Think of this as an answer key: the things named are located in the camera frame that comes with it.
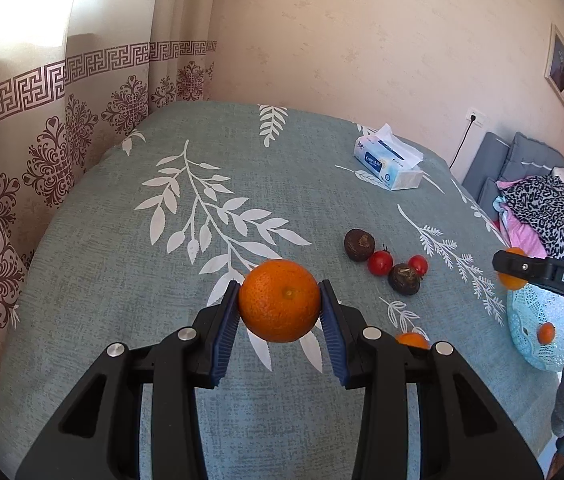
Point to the tissue box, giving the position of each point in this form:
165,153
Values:
387,160

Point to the orange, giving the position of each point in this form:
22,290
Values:
546,333
280,301
511,281
413,341

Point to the white wall socket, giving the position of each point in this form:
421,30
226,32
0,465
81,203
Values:
476,118

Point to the light blue plastic basket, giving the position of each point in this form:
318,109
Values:
527,320

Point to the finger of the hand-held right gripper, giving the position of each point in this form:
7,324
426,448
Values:
522,266

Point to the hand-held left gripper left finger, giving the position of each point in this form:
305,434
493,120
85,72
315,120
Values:
226,340

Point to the leopard print cloth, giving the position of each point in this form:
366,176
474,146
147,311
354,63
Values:
547,215

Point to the patterned beige curtain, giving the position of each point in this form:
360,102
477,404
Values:
61,110

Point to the red tomato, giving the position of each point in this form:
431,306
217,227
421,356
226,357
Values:
380,263
418,264

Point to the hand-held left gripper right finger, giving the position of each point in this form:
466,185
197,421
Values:
334,340

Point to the dark brown passion fruit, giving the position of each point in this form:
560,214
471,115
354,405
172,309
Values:
359,245
404,279

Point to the leaf print tablecloth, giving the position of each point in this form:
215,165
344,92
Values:
126,280

